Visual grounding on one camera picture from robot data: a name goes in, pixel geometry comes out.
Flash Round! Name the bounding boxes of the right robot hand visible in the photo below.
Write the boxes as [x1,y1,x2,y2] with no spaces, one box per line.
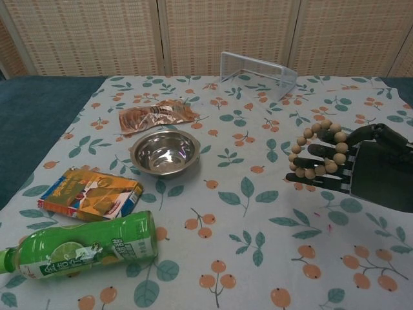
[285,121,413,214]

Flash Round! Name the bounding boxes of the wooden bead bracelet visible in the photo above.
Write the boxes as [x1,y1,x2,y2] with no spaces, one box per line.
[288,118,350,181]

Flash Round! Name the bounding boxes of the clear plastic box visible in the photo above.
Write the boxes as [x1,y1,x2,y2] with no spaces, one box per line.
[219,50,298,101]

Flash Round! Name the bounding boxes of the floral tablecloth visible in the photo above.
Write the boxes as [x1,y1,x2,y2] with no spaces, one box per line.
[0,74,413,310]

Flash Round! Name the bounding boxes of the stainless steel bowl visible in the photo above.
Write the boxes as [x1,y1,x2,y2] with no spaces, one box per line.
[129,130,201,176]

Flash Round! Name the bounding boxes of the woven folding screen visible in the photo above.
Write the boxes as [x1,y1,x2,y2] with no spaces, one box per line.
[0,0,413,81]

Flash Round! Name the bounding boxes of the orange foil snack pouch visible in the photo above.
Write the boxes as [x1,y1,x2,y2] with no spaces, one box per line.
[117,99,198,134]

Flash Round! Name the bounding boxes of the orange snack box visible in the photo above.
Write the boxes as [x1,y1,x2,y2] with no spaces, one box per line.
[37,167,145,221]

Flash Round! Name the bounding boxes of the green plastic bottle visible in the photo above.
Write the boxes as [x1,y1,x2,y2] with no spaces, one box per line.
[0,210,159,281]

